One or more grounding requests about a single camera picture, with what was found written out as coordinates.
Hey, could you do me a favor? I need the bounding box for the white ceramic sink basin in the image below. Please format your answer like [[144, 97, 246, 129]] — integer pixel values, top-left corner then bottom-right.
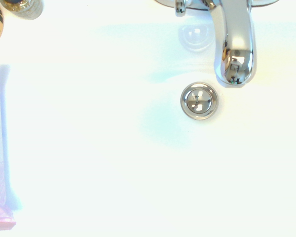
[[0, 0, 296, 237]]

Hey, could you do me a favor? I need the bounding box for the chrome sink drain stopper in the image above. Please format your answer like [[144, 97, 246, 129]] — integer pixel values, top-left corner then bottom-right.
[[180, 82, 219, 121]]

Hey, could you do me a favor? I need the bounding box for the sink overflow opening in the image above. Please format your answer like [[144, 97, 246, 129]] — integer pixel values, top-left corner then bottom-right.
[[177, 24, 211, 52]]

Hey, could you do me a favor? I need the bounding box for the chrome faucet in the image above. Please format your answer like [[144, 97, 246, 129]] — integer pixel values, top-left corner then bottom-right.
[[154, 0, 279, 86]]

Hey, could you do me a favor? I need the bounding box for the gold glitter capped bottle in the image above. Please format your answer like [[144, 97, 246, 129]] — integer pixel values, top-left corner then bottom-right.
[[0, 0, 44, 21]]

